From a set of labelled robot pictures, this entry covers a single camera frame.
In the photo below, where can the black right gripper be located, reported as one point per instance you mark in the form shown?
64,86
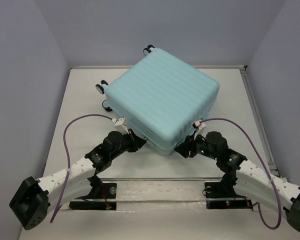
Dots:
185,146

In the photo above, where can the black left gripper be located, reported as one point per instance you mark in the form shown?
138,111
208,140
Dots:
135,142

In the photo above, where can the light blue suitcase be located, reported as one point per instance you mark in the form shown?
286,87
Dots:
161,97

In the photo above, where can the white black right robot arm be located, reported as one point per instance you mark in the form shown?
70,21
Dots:
242,177

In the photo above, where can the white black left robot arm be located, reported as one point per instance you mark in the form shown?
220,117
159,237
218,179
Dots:
35,198

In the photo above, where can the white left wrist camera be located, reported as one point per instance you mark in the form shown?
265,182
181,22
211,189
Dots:
120,126

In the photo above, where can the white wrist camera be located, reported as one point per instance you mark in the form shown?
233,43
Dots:
120,126
199,128

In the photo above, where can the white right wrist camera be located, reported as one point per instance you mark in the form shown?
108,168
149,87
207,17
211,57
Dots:
199,128

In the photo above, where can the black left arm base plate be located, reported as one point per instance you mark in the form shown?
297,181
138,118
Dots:
103,199

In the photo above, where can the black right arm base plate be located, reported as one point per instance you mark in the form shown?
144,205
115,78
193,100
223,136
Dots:
218,198

